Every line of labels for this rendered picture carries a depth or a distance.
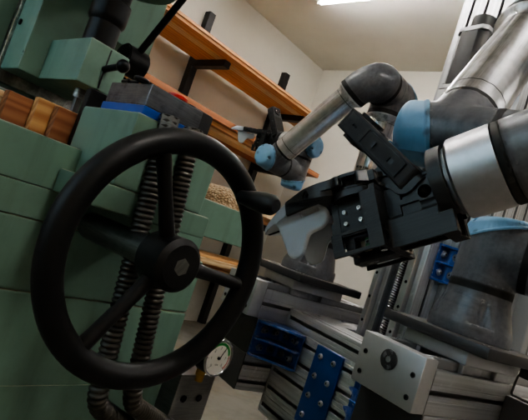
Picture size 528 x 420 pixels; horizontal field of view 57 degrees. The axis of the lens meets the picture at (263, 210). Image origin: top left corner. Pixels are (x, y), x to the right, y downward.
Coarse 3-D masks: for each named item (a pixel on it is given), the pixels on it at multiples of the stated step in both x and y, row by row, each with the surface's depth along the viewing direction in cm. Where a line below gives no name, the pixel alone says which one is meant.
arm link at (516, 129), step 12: (504, 120) 40; (516, 120) 39; (492, 132) 39; (504, 132) 39; (516, 132) 38; (504, 144) 38; (516, 144) 38; (504, 156) 38; (516, 156) 38; (504, 168) 38; (516, 168) 38; (516, 180) 38; (516, 192) 39
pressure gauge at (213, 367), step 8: (224, 344) 79; (216, 352) 78; (224, 352) 80; (232, 352) 81; (208, 360) 77; (216, 360) 79; (224, 360) 80; (200, 368) 78; (208, 368) 78; (216, 368) 79; (224, 368) 80; (200, 376) 80; (216, 376) 79
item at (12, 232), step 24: (0, 216) 56; (0, 240) 57; (24, 240) 59; (72, 240) 63; (0, 264) 57; (24, 264) 59; (72, 264) 64; (96, 264) 66; (120, 264) 69; (24, 288) 60; (72, 288) 65; (96, 288) 67; (192, 288) 80
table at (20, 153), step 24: (0, 120) 54; (0, 144) 55; (24, 144) 57; (48, 144) 59; (0, 168) 55; (24, 168) 57; (48, 168) 59; (72, 168) 61; (120, 192) 56; (192, 216) 65; (216, 216) 81; (240, 240) 86
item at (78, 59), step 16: (64, 48) 76; (80, 48) 73; (96, 48) 72; (112, 48) 74; (48, 64) 79; (64, 64) 75; (80, 64) 71; (96, 64) 73; (48, 80) 79; (64, 80) 74; (80, 80) 71; (96, 80) 73; (112, 80) 75; (80, 96) 76
